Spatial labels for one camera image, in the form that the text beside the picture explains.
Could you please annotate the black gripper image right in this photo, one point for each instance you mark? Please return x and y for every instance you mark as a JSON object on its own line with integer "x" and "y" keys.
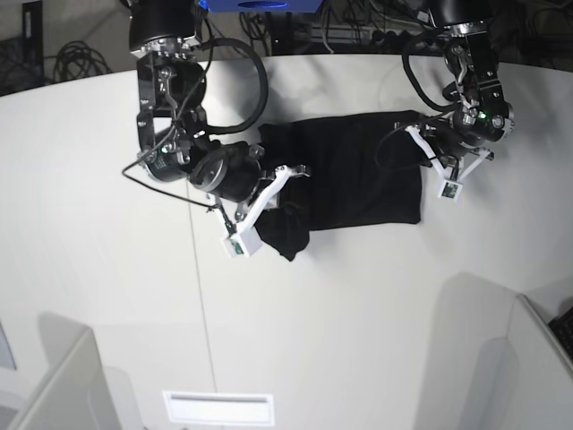
{"x": 448, "y": 144}

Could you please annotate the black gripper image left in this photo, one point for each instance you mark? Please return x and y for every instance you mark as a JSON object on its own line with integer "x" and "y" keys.
{"x": 233, "y": 173}

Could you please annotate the black T-shirt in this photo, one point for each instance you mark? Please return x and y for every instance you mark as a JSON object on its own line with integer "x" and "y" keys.
{"x": 362, "y": 173}

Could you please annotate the robot arm image right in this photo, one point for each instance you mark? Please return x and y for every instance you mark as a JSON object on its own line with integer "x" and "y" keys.
{"x": 477, "y": 111}

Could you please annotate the white power strip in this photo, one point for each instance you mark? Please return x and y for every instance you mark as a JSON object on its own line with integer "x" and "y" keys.
{"x": 345, "y": 34}

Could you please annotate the blue box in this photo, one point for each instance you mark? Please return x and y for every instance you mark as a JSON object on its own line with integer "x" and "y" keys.
{"x": 271, "y": 6}

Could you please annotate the black keyboard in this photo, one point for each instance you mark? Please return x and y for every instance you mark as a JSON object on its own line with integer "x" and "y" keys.
{"x": 562, "y": 328}

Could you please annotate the white partition panel right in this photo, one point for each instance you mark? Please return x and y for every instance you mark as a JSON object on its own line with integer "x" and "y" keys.
{"x": 542, "y": 398}

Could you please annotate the white partition panel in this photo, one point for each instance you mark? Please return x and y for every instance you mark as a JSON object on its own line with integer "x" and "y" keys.
{"x": 73, "y": 394}
{"x": 542, "y": 398}

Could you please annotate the black cabinet edge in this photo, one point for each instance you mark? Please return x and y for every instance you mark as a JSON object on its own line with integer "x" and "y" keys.
{"x": 32, "y": 40}

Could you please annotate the white table slot plate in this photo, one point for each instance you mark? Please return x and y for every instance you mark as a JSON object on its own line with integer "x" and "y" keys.
{"x": 220, "y": 409}

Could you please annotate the white partition panel left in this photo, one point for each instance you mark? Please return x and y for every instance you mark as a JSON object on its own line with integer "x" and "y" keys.
{"x": 73, "y": 394}

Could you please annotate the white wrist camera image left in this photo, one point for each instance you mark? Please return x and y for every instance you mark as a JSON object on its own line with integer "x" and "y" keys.
{"x": 242, "y": 237}

